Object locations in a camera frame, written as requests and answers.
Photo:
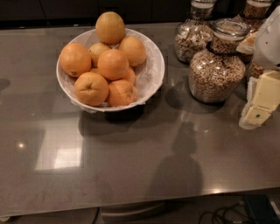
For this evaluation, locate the cereal glass jar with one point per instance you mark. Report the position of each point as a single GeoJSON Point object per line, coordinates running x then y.
{"type": "Point", "coordinates": [254, 70]}
{"type": "Point", "coordinates": [214, 73]}

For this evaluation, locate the dark blue box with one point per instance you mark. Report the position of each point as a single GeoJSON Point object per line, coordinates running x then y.
{"type": "Point", "coordinates": [260, 210]}

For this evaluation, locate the white bowl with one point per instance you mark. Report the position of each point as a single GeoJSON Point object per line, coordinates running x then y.
{"type": "Point", "coordinates": [62, 81]}

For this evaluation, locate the pale orange behind centre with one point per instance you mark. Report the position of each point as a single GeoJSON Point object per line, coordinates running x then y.
{"type": "Point", "coordinates": [96, 50]}

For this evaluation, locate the small orange right of centre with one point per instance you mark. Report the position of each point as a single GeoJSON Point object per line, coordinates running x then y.
{"type": "Point", "coordinates": [130, 76]}

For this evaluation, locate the back right cereal jar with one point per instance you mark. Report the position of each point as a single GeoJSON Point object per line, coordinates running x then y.
{"type": "Point", "coordinates": [252, 16]}

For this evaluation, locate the right cereal glass jar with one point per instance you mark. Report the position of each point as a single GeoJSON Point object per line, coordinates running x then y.
{"type": "Point", "coordinates": [254, 70]}

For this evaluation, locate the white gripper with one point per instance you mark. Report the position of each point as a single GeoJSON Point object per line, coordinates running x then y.
{"type": "Point", "coordinates": [269, 44]}

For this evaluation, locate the back left cereal jar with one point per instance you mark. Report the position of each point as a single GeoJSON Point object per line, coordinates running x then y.
{"type": "Point", "coordinates": [193, 35]}

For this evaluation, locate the front cereal glass jar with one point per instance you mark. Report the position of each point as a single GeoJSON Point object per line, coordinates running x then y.
{"type": "Point", "coordinates": [214, 73]}

